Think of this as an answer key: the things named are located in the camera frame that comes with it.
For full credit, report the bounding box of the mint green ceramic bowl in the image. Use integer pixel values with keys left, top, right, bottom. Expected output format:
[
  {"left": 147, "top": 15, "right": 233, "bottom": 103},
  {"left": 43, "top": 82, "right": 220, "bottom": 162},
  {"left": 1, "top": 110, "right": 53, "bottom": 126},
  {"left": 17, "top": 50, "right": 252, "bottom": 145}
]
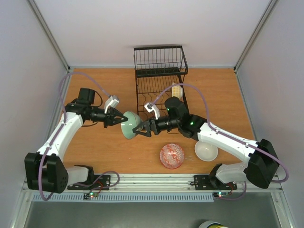
[{"left": 121, "top": 111, "right": 142, "bottom": 139}]

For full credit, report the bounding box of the red bowl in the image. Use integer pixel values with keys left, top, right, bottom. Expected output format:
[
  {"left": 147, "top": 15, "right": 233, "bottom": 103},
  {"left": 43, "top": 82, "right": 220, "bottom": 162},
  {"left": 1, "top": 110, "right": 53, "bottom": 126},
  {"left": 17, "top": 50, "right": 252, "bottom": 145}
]
[{"left": 159, "top": 143, "right": 185, "bottom": 169}]

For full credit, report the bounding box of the sun pattern ceramic bowl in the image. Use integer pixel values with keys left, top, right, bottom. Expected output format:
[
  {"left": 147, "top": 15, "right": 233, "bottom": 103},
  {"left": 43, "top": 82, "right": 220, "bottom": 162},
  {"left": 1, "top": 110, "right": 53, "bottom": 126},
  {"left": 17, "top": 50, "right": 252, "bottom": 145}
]
[{"left": 171, "top": 83, "right": 183, "bottom": 100}]

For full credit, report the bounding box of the black wire dish rack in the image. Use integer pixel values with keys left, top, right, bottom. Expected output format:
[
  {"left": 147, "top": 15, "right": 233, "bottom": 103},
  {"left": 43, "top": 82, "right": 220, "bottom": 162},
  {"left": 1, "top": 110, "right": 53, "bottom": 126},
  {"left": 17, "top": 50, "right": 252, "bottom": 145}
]
[{"left": 133, "top": 45, "right": 189, "bottom": 119}]

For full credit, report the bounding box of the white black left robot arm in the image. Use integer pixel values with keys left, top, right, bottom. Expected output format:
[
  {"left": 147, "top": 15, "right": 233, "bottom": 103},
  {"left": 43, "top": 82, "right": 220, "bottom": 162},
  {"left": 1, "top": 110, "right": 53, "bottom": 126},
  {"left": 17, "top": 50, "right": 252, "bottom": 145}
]
[{"left": 24, "top": 88, "right": 128, "bottom": 193}]

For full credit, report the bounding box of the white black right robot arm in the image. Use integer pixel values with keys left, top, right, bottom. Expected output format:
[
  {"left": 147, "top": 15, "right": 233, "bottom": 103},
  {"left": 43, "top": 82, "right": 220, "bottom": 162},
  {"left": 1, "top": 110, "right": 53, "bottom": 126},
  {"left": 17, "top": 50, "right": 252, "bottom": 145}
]
[{"left": 133, "top": 97, "right": 279, "bottom": 190}]

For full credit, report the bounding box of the white ceramic bowl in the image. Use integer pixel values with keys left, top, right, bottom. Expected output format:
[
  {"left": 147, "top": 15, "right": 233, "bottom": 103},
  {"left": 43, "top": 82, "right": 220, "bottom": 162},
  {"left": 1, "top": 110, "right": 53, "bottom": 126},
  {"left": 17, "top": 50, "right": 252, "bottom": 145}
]
[{"left": 194, "top": 141, "right": 218, "bottom": 162}]

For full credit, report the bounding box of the left small circuit board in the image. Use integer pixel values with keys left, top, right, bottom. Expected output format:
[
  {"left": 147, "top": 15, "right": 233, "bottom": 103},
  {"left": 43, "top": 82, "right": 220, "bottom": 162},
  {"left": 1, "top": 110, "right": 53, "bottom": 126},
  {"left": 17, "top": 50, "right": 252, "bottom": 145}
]
[{"left": 83, "top": 192, "right": 99, "bottom": 200}]

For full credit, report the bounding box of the small circuit board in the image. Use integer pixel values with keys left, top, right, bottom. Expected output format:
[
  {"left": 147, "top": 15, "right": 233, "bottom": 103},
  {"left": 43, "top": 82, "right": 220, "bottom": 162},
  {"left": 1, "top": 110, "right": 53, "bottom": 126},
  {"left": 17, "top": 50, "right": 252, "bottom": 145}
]
[
  {"left": 213, "top": 191, "right": 230, "bottom": 198},
  {"left": 83, "top": 192, "right": 99, "bottom": 200}
]

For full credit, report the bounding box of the right small circuit board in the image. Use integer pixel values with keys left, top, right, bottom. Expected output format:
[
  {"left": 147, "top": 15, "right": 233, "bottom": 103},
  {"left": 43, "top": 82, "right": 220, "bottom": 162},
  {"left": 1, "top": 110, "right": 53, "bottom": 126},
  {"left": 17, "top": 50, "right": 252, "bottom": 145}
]
[{"left": 213, "top": 191, "right": 230, "bottom": 198}]

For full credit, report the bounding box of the white yellow round container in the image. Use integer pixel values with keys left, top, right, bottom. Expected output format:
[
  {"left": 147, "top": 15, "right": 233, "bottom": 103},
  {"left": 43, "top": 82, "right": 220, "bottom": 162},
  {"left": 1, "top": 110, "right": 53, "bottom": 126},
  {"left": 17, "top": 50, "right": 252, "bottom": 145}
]
[{"left": 199, "top": 220, "right": 228, "bottom": 228}]

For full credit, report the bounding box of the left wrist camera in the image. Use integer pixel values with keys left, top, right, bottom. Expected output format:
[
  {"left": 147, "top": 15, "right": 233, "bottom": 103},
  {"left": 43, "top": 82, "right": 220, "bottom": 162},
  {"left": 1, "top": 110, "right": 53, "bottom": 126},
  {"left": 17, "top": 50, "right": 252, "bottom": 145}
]
[{"left": 104, "top": 95, "right": 120, "bottom": 114}]

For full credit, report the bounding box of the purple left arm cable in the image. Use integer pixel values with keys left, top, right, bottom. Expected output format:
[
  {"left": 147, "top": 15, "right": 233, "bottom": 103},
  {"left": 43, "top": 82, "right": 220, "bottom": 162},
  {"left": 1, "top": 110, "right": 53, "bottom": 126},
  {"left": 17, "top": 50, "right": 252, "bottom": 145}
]
[{"left": 38, "top": 72, "right": 121, "bottom": 201}]

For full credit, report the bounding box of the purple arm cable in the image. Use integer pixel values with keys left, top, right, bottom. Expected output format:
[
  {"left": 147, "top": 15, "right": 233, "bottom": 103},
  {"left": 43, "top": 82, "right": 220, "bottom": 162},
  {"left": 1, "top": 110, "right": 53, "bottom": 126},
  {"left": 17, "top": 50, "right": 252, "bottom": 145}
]
[
  {"left": 38, "top": 72, "right": 121, "bottom": 201},
  {"left": 152, "top": 83, "right": 290, "bottom": 202}
]

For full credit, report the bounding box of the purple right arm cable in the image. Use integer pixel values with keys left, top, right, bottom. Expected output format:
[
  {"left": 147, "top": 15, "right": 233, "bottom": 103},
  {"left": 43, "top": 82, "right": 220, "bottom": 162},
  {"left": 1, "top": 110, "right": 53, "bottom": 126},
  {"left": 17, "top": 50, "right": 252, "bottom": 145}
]
[{"left": 152, "top": 83, "right": 290, "bottom": 202}]

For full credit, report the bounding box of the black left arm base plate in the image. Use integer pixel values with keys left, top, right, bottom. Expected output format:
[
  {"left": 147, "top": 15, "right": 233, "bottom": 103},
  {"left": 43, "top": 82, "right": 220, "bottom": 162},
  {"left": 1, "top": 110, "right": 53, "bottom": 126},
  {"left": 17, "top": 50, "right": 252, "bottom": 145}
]
[{"left": 67, "top": 174, "right": 111, "bottom": 190}]

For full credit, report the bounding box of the aluminium front frame rail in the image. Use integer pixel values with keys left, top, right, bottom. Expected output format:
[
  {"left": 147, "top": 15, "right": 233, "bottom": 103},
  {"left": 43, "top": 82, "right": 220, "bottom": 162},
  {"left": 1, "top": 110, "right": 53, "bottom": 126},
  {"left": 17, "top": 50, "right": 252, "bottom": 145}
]
[{"left": 59, "top": 173, "right": 282, "bottom": 193}]

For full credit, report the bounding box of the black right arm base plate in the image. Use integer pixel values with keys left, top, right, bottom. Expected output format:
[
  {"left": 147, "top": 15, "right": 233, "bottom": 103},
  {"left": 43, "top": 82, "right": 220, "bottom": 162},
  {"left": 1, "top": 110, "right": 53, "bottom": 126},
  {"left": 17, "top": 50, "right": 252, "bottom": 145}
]
[{"left": 190, "top": 175, "right": 238, "bottom": 190}]

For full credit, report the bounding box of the grey slotted cable duct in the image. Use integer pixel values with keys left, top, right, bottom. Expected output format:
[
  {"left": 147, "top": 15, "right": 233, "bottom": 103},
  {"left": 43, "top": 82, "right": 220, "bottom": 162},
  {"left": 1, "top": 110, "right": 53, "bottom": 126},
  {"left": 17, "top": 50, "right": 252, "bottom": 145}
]
[{"left": 31, "top": 192, "right": 214, "bottom": 203}]

